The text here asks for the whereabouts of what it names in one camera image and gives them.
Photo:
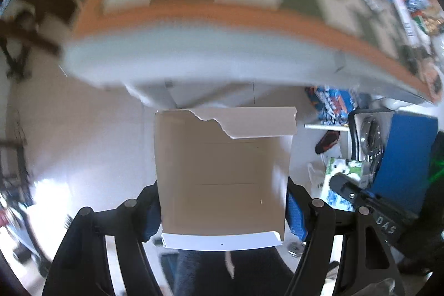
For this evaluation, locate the white plastic bag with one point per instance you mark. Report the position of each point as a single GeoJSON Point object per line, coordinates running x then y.
{"type": "Point", "coordinates": [315, 174]}

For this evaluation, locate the chrome round appliance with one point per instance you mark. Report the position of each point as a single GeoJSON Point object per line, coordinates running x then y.
{"type": "Point", "coordinates": [371, 136]}

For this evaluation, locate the white shelf board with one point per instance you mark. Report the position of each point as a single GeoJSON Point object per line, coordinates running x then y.
{"type": "Point", "coordinates": [326, 126]}

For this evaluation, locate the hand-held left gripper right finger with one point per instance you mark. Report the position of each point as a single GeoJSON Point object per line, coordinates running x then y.
{"type": "Point", "coordinates": [296, 218]}

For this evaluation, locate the torn cardboard box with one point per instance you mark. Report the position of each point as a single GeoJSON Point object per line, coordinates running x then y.
{"type": "Point", "coordinates": [222, 178]}

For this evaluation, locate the blue box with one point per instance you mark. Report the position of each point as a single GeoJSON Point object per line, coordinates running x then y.
{"type": "Point", "coordinates": [406, 157]}

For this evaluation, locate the dark wooden chair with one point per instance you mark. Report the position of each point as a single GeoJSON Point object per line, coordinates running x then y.
{"type": "Point", "coordinates": [31, 25]}

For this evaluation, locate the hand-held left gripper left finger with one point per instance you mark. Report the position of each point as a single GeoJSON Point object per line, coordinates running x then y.
{"type": "Point", "coordinates": [152, 221]}

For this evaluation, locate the green white checkered table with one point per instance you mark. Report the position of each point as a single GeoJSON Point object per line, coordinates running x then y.
{"type": "Point", "coordinates": [194, 53]}

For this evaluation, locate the black and red object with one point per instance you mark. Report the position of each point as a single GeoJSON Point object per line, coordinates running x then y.
{"type": "Point", "coordinates": [326, 141]}

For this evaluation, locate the blue patterned packets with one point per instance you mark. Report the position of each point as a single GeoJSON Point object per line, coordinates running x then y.
{"type": "Point", "coordinates": [331, 105]}

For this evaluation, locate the green and white carton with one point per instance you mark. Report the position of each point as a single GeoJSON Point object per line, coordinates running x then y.
{"type": "Point", "coordinates": [341, 169]}

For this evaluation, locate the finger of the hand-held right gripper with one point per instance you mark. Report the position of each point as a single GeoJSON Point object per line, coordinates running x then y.
{"type": "Point", "coordinates": [348, 188]}

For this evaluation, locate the pile of snack packets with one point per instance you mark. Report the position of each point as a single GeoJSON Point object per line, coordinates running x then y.
{"type": "Point", "coordinates": [406, 1]}

